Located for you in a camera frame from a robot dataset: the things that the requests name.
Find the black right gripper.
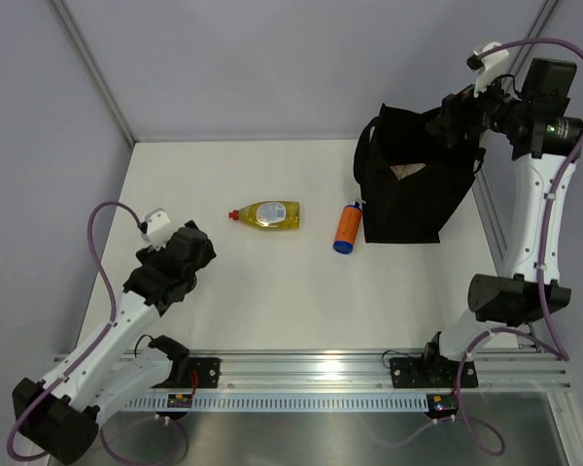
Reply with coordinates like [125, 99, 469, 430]
[425, 66, 529, 149]

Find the black canvas bag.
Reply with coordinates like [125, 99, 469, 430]
[353, 105, 482, 244]

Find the cream lotion pump bottle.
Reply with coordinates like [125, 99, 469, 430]
[391, 163, 426, 181]

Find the yellow dish soap bottle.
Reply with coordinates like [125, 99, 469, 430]
[228, 201, 300, 230]

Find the orange blue cologne bottle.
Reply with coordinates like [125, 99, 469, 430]
[333, 202, 362, 254]

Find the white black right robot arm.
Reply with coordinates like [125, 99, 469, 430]
[418, 58, 583, 392]

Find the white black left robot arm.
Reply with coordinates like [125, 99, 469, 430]
[10, 220, 216, 465]

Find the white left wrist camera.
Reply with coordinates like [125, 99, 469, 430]
[139, 208, 175, 250]

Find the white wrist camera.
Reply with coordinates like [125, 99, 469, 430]
[466, 42, 509, 98]
[139, 208, 175, 250]

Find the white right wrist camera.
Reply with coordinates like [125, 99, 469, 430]
[466, 42, 509, 98]

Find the right aluminium frame post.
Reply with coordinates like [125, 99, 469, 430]
[508, 0, 563, 76]

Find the aluminium frame post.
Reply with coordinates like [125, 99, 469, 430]
[508, 0, 563, 76]
[47, 0, 138, 149]

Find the white slotted cable duct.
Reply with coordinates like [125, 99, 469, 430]
[123, 392, 429, 413]

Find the aluminium mounting rail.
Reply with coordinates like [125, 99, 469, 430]
[52, 349, 572, 393]

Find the left aluminium frame post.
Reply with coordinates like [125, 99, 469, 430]
[47, 0, 138, 149]

